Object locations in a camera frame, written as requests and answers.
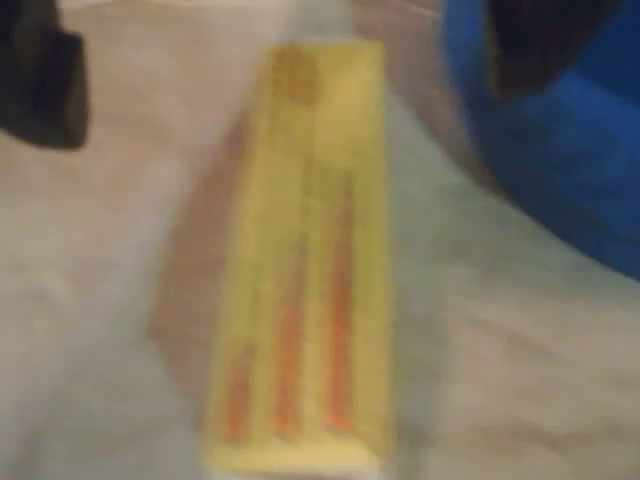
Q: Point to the yellow box with orange stripes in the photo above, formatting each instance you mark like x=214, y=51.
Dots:
x=310, y=260

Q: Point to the blue plastic bowl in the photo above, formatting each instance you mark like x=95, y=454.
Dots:
x=560, y=150

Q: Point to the beige wrinkled table cloth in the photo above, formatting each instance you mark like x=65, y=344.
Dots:
x=100, y=300

